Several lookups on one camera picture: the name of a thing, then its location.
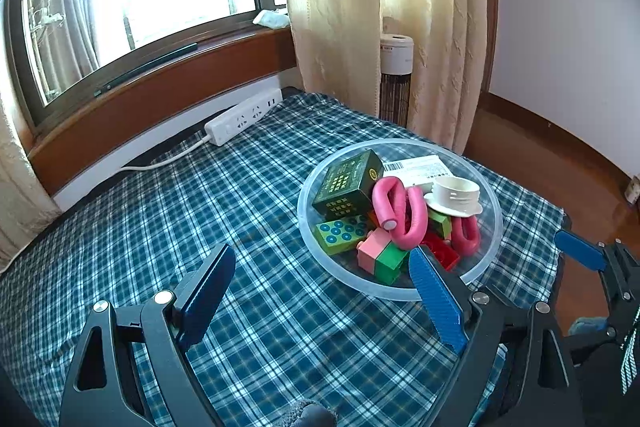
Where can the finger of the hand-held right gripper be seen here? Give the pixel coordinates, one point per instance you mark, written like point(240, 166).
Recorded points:
point(592, 326)
point(580, 252)

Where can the white medicine box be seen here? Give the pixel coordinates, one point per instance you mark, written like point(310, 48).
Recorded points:
point(425, 169)

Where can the white tower fan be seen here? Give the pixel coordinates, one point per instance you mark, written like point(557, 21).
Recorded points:
point(396, 57)

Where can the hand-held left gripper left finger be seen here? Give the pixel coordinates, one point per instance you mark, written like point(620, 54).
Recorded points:
point(207, 297)

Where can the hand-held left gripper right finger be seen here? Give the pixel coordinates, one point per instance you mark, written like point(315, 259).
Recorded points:
point(440, 302)

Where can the red building brick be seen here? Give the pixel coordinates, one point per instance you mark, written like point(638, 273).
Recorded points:
point(442, 252)

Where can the person's left hand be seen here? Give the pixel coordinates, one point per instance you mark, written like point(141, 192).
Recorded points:
point(307, 414)

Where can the brown wooden window sill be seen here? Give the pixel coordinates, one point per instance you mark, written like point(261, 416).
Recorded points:
point(150, 107)

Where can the blue plaid blanket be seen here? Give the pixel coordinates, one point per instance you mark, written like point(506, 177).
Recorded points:
point(175, 217)

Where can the pink foam hair curler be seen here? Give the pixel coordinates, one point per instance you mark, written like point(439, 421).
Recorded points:
point(395, 207)
point(467, 234)

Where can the small green toy block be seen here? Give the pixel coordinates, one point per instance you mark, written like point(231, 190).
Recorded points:
point(392, 259)

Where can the pink toy block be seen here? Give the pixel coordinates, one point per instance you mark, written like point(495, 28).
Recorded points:
point(372, 249)

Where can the clear plastic bowl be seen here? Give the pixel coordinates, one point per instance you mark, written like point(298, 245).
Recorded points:
point(320, 257)

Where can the white power strip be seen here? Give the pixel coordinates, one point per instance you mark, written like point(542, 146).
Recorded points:
point(245, 117)

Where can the white cloth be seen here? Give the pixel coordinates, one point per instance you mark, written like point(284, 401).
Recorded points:
point(272, 18)

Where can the white plastic jar lid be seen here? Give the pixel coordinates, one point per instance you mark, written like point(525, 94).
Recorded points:
point(452, 197)

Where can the dark green carton box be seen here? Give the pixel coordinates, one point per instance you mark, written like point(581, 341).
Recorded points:
point(345, 184)

